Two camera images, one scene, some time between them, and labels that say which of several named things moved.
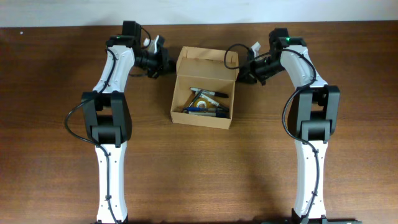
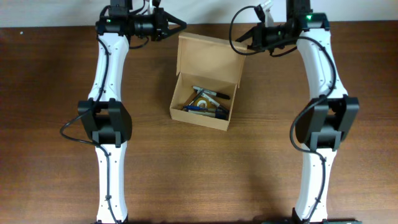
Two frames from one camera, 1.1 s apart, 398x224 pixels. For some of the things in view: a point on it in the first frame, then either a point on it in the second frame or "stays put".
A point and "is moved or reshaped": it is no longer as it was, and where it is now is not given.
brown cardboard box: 213,70 is moved or reshaped
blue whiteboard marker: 218,114 stays put
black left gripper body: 156,62 to 147,24
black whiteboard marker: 214,101 stays put
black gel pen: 196,97 stays put
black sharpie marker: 212,93 stays put
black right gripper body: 259,68 to 273,37
